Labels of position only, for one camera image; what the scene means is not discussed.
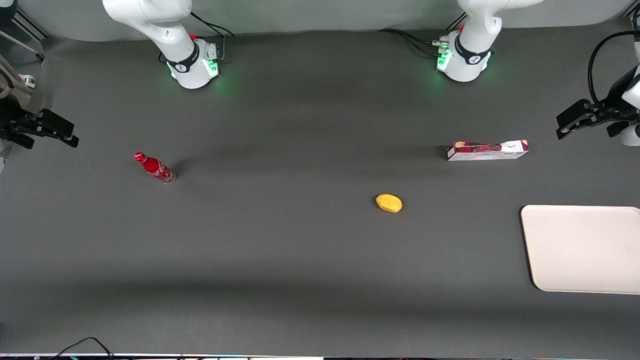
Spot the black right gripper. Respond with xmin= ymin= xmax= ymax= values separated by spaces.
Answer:
xmin=0 ymin=94 xmax=80 ymax=150

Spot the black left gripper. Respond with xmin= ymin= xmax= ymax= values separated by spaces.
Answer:
xmin=556 ymin=67 xmax=640 ymax=140

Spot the red cookie box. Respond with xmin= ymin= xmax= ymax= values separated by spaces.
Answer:
xmin=446 ymin=139 xmax=530 ymax=162

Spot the beige plastic tray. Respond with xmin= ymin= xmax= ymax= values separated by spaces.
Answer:
xmin=520 ymin=204 xmax=640 ymax=295

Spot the red cola bottle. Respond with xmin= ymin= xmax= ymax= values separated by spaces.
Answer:
xmin=133 ymin=151 xmax=177 ymax=185

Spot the yellow lemon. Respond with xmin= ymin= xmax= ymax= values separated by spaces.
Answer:
xmin=375 ymin=193 xmax=404 ymax=214

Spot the black cable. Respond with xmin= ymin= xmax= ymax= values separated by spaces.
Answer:
xmin=49 ymin=336 xmax=117 ymax=360
xmin=189 ymin=11 xmax=236 ymax=62
xmin=587 ymin=30 xmax=640 ymax=109
xmin=377 ymin=27 xmax=449 ymax=57

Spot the aluminium frame rail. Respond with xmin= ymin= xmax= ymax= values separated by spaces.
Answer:
xmin=9 ymin=7 xmax=52 ymax=42

